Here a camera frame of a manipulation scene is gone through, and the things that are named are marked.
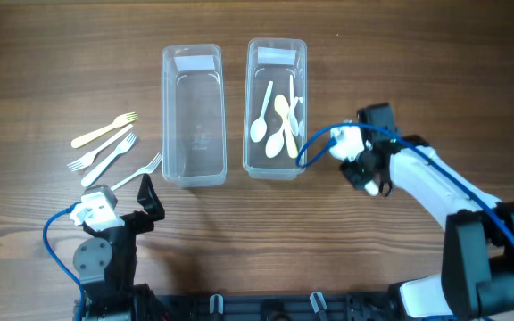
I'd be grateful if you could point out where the clear white plastic fork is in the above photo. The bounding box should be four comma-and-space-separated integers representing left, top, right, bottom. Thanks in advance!
111, 152, 162, 192

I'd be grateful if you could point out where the thick white plastic fork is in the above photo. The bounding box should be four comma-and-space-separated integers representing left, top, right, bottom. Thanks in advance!
81, 133, 137, 187

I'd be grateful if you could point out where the thin white plastic fork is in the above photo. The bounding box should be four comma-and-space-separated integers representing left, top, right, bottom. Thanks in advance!
67, 124, 133, 171

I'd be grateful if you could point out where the yellow plastic fork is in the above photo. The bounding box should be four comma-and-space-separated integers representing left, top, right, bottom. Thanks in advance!
70, 112, 138, 149

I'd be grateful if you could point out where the thin white spoon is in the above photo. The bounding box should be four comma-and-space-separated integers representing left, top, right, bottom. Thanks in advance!
288, 75, 299, 136
250, 81, 274, 143
265, 120, 286, 159

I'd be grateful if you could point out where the yellow plastic spoon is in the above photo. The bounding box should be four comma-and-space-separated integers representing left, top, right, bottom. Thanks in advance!
274, 95, 298, 159

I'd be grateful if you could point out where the thick white plastic spoon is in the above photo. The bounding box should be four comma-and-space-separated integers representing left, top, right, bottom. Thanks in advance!
364, 180, 379, 196

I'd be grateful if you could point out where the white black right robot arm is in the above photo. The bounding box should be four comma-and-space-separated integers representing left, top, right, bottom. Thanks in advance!
328, 104, 514, 320

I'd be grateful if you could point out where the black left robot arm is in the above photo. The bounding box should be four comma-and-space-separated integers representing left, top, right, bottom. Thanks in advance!
70, 174, 171, 320

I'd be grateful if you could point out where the left clear plastic container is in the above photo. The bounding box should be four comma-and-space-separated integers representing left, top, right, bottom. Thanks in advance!
161, 44, 228, 188

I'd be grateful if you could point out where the clear plastic container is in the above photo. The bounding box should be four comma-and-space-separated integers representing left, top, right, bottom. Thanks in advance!
243, 38, 308, 180
161, 44, 228, 188

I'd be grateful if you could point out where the right clear plastic container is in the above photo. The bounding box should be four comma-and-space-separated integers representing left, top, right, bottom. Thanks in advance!
243, 38, 308, 180

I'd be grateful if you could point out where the left blue cable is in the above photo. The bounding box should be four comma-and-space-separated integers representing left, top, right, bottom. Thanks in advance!
42, 201, 84, 321

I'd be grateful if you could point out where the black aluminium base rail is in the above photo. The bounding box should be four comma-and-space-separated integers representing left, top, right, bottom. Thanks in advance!
73, 290, 401, 321

